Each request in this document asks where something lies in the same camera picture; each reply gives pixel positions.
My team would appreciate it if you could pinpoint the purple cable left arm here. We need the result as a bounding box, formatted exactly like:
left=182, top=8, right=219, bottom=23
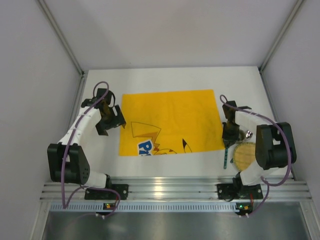
left=60, top=80, right=122, bottom=218

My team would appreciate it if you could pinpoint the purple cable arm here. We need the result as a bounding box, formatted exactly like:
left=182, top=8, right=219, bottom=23
left=60, top=80, right=122, bottom=218
left=219, top=94, right=294, bottom=216

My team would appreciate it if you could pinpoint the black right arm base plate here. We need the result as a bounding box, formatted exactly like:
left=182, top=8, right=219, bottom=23
left=216, top=183, right=264, bottom=202

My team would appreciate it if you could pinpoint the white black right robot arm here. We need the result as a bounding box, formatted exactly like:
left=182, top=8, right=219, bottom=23
left=220, top=95, right=297, bottom=199

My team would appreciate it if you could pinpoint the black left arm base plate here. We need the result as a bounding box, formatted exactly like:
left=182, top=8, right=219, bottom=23
left=84, top=184, right=129, bottom=200

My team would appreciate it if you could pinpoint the aluminium frame post right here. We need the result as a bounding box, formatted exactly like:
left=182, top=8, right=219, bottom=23
left=258, top=0, right=306, bottom=74

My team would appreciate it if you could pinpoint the yellow printed cloth placemat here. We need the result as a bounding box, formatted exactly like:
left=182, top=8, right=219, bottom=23
left=118, top=89, right=225, bottom=157

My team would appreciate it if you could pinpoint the aluminium frame post left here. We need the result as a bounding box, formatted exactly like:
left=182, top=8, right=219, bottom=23
left=35, top=0, right=84, bottom=76

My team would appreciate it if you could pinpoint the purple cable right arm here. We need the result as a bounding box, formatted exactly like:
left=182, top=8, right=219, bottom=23
left=219, top=94, right=294, bottom=216

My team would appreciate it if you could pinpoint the aluminium frame post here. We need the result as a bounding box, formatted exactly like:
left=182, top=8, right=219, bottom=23
left=35, top=0, right=84, bottom=76
left=258, top=0, right=306, bottom=74

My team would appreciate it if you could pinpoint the slotted grey cable duct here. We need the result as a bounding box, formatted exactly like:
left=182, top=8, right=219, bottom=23
left=50, top=202, right=252, bottom=213

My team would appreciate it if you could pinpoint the round woven yellow plate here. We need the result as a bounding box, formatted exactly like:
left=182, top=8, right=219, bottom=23
left=232, top=142, right=256, bottom=172

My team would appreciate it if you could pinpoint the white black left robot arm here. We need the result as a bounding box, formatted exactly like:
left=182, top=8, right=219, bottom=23
left=47, top=88, right=126, bottom=189

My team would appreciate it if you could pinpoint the fork with teal handle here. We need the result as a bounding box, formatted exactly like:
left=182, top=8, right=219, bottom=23
left=223, top=143, right=230, bottom=170

